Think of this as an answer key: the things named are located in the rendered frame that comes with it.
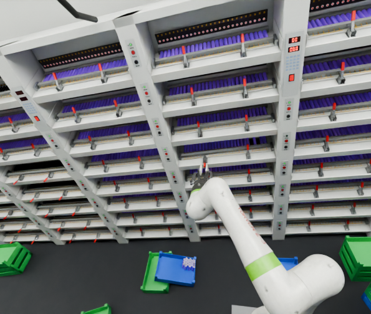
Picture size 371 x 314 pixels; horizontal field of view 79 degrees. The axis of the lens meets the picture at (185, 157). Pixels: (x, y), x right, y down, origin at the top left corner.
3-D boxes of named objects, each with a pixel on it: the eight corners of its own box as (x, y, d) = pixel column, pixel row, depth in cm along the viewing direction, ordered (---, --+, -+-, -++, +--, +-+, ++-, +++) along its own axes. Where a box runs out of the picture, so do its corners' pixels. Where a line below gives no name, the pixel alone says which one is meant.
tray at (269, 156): (275, 161, 137) (277, 152, 130) (179, 170, 150) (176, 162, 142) (269, 136, 149) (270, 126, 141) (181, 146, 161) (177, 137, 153)
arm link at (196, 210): (179, 216, 99) (199, 229, 100) (196, 199, 93) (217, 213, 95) (184, 197, 111) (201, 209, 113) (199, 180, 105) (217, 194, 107)
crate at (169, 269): (194, 261, 187) (196, 256, 182) (192, 287, 171) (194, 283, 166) (159, 255, 187) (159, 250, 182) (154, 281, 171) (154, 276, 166)
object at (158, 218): (184, 224, 188) (180, 218, 177) (118, 227, 200) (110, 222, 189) (185, 201, 199) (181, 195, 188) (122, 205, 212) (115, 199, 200)
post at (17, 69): (128, 243, 214) (-2, 47, 109) (118, 243, 216) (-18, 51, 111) (133, 225, 230) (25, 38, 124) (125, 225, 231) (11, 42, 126)
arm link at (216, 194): (239, 271, 77) (255, 265, 85) (262, 255, 72) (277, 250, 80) (193, 187, 98) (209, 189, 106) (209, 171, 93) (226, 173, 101)
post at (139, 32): (200, 242, 200) (131, 14, 95) (190, 242, 202) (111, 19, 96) (201, 222, 215) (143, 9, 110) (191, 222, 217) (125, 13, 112)
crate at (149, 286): (168, 293, 172) (165, 289, 167) (143, 293, 176) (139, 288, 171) (173, 255, 195) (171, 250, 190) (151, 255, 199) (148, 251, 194)
